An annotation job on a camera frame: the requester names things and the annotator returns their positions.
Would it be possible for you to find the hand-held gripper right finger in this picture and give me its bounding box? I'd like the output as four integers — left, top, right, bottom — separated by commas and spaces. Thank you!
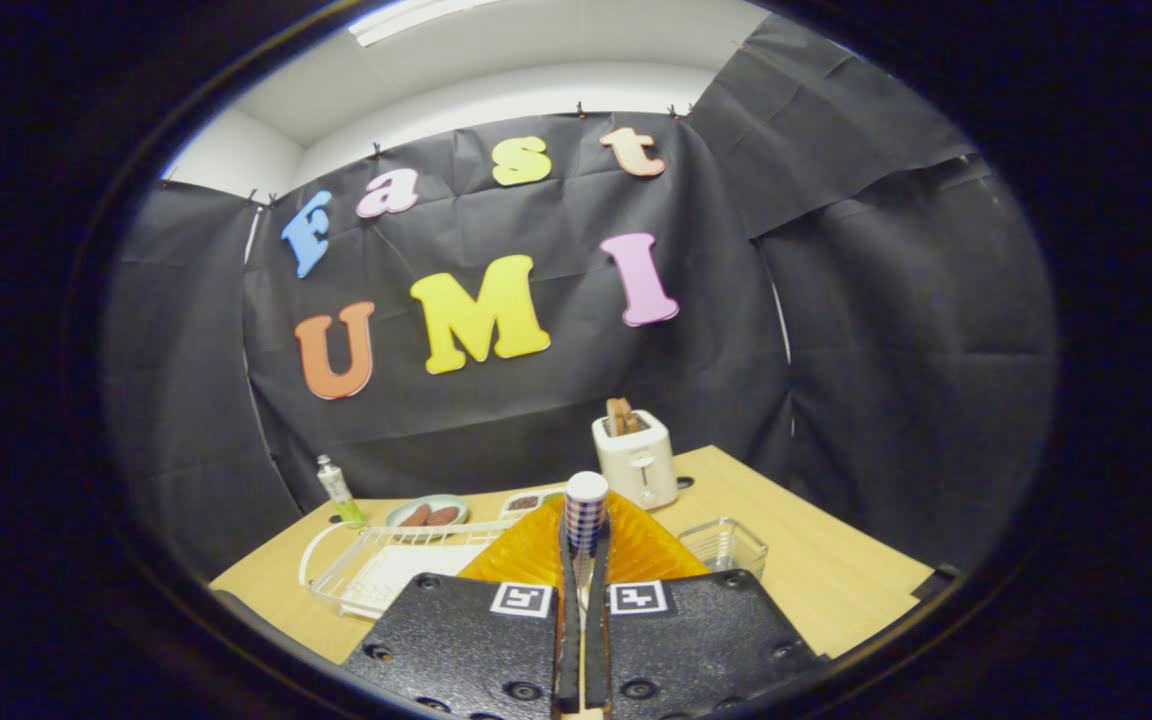
586, 490, 827, 716

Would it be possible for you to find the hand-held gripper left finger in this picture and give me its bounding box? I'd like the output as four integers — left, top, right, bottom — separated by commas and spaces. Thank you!
344, 497, 582, 716

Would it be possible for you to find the blue checked handle spoon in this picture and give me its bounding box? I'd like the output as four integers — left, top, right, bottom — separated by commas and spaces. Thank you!
564, 471, 610, 613

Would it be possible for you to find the metal wire basket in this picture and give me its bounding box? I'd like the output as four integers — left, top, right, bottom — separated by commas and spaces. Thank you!
678, 517, 769, 581

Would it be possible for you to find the white wire dish rack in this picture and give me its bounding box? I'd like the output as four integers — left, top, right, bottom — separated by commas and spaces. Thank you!
298, 518, 522, 621

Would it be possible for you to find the pale green plate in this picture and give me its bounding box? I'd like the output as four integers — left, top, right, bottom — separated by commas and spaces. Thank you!
385, 494, 470, 529

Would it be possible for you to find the white divided food tray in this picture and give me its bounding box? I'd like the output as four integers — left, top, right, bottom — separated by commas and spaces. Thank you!
501, 486, 569, 519

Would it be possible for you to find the cream toaster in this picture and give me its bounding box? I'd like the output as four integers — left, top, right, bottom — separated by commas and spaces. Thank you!
591, 409, 680, 511

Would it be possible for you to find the clear bottle with green liquid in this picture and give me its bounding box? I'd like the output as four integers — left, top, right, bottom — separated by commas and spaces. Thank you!
316, 455, 367, 529

